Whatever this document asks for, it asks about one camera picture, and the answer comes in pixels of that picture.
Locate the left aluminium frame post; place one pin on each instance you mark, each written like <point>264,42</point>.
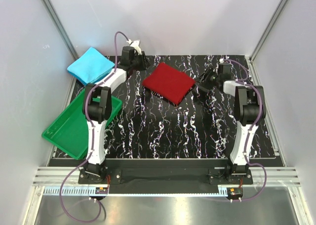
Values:
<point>60,28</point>

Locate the white slotted cable duct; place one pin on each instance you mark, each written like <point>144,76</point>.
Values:
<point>208,191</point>

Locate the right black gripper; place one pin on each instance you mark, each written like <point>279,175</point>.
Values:
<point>206,76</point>

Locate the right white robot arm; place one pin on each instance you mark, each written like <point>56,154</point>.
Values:
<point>249,111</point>

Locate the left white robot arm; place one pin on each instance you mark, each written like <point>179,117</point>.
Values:
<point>97,106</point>

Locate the green plastic tray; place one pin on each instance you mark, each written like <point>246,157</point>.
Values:
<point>70,130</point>

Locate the right aluminium frame post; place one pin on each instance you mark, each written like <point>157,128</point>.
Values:
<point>274,18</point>

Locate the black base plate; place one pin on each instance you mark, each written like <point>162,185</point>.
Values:
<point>164,173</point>

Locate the aluminium frame post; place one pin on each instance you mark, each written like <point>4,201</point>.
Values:
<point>274,18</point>
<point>60,28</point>

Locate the red t shirt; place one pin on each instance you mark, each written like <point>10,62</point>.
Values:
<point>169,82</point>

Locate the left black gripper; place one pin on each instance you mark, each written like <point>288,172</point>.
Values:
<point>140,56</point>

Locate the folded light blue shirt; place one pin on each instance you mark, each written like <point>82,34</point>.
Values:
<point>91,67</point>

